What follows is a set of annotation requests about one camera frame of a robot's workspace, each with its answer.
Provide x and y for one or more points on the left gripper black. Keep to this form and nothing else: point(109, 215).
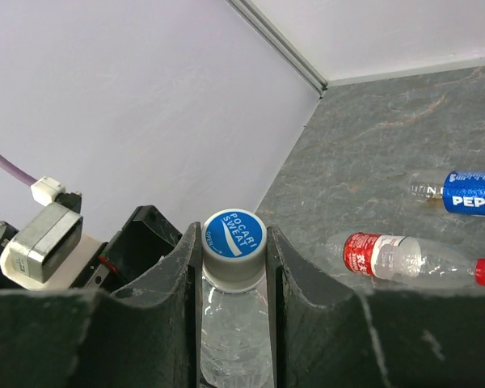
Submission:
point(141, 242)

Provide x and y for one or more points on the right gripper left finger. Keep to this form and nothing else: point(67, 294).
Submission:
point(146, 334)

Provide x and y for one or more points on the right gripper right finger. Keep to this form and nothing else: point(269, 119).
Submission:
point(324, 334)

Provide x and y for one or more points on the blue white Pocari cap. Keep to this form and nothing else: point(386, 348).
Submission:
point(234, 250)

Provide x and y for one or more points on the clear Pocari Sweat bottle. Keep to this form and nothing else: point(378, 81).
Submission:
point(235, 343)

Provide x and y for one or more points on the red label water bottle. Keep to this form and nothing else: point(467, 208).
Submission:
point(406, 260)

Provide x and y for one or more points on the Pepsi bottle blue label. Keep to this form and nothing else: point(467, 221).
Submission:
point(460, 192)

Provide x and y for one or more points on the aluminium frame rail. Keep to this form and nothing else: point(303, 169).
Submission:
point(264, 26)

